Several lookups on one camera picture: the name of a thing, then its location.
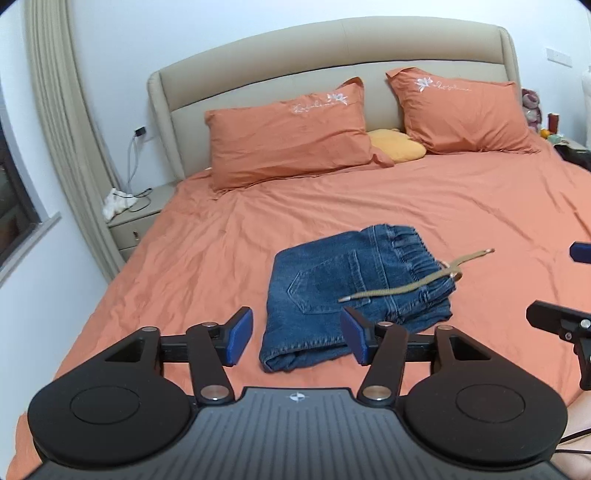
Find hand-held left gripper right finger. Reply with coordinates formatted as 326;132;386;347
340;306;491;405

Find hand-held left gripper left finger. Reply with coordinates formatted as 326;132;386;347
104;306;254;405

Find blue denim pants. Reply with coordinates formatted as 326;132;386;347
259;224;496;374

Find person's right forearm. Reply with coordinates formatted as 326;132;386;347
564;391;591;480

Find orange bed sheet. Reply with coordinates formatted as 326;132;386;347
9;138;591;476

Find dark bag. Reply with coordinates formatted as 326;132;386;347
553;140;591;172

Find beige nightstand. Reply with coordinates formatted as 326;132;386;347
106;182;177;265

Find pink plush toy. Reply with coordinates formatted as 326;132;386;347
521;88;542;133

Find white crumpled cloth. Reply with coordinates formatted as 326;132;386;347
102;186;138;220

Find orange embroidered pillow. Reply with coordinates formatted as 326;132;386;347
204;76;395;193
385;67;542;156

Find yellow cushion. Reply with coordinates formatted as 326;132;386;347
367;128;426;163

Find dark framed window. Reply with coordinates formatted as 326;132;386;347
0;78;62;280

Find beige padded headboard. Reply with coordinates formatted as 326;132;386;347
147;18;523;182

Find beige curtain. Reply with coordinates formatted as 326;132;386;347
24;0;126;283

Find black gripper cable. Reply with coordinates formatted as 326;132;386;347
555;425;591;457

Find white wall socket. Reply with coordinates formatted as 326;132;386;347
544;47;574;66

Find black charging cable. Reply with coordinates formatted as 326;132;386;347
126;134;154;209

